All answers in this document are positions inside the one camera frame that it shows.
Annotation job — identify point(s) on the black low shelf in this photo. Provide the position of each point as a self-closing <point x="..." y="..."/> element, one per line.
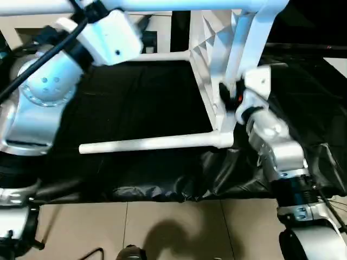
<point x="298" y="47"/>

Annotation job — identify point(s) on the white flat panel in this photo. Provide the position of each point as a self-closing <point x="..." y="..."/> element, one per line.
<point x="337" y="66"/>

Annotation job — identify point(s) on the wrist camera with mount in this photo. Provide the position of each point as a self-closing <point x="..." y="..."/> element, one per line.
<point x="114" y="35"/>
<point x="260" y="78"/>

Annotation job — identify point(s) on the dark brown round object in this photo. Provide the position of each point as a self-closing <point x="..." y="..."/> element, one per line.
<point x="131" y="253"/>

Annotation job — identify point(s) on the black metal folding stand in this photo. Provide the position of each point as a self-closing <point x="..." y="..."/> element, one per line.
<point x="40" y="245"/>

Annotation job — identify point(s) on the white plastic table top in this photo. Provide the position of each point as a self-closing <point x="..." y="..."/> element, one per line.
<point x="208" y="67"/>

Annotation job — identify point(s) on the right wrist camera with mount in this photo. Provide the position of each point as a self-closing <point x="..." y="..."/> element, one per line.
<point x="260" y="78"/>

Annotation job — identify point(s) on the white cabinet with glass doors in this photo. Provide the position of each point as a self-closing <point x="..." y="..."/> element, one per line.
<point x="164" y="35"/>

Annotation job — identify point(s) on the black work mat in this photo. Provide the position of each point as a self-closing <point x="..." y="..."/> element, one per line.
<point x="135" y="94"/>

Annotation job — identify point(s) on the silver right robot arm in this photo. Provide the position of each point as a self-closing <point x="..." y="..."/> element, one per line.
<point x="282" y="151"/>

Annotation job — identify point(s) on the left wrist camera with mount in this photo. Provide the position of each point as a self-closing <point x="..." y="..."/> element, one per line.
<point x="114" y="35"/>

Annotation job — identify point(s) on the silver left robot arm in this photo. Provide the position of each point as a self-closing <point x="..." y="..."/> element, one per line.
<point x="40" y="113"/>

